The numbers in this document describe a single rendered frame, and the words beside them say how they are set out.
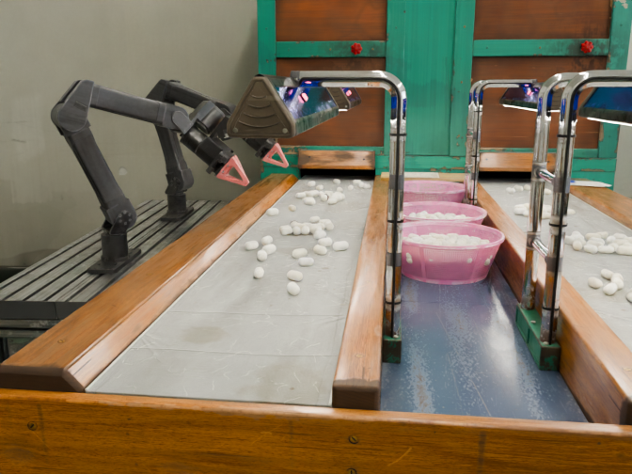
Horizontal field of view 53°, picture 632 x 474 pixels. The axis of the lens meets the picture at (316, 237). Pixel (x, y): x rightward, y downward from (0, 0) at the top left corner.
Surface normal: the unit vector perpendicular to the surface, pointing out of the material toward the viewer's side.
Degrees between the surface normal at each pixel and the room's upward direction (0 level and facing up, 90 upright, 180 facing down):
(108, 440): 90
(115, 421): 90
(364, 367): 0
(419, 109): 90
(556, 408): 0
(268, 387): 0
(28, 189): 90
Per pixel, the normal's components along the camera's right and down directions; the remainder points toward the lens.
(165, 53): -0.04, 0.23
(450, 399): 0.00, -0.97
